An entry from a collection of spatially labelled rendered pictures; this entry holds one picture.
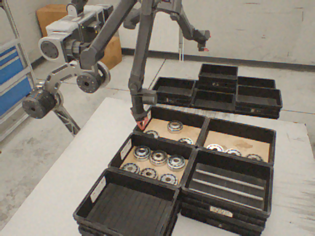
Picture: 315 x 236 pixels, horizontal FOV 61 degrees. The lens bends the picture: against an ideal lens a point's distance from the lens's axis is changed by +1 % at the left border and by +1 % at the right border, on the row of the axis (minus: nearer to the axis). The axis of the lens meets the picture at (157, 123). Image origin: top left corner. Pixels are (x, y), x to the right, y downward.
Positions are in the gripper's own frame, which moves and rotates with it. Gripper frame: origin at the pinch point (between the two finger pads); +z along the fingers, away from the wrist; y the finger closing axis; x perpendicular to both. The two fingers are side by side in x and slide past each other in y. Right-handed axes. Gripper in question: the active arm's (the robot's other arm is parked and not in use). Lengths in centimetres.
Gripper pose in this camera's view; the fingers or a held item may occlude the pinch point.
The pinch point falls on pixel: (140, 125)
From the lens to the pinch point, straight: 142.0
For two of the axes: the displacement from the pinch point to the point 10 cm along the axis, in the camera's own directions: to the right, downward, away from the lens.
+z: 0.6, 7.9, 6.1
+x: -9.3, 2.8, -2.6
